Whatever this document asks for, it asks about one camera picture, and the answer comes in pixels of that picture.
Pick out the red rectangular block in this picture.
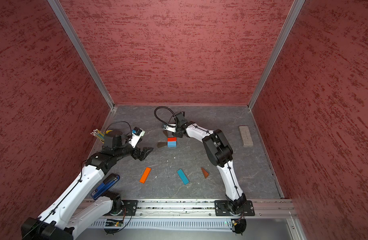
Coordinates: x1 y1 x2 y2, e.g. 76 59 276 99
167 137 177 142

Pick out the dark brown wedge block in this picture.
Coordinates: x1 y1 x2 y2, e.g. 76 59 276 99
157 142 168 148

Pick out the light blue rectangular block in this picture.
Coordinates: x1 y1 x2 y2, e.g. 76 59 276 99
167 141 177 148

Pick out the orange block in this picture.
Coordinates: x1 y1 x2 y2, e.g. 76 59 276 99
140 167 152 184

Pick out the teal block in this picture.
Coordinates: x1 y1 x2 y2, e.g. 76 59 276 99
177 169 190 185

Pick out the reddish brown wedge block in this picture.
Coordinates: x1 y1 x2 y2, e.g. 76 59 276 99
201 168 209 179

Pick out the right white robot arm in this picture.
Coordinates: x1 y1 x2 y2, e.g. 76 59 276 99
154 106 247 215

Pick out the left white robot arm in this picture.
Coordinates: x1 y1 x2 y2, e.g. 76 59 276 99
21 127 153 240

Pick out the blue stapler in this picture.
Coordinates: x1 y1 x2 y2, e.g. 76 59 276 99
91 174 120 200

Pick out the bundle of pencils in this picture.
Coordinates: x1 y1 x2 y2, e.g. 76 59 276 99
91 129 105 143

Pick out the grey rectangular eraser block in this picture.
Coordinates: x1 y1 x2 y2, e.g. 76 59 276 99
239 126 254 148

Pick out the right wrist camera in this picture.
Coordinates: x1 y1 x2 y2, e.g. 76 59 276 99
163 124 177 133

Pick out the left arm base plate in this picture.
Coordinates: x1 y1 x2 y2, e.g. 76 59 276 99
120 200 139 216

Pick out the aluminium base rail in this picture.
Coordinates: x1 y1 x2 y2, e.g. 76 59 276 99
56 197 296 218

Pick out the white slotted cable duct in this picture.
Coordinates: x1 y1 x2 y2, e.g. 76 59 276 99
88 218 232 232

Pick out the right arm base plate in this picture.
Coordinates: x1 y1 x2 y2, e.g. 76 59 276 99
214 200 256 217

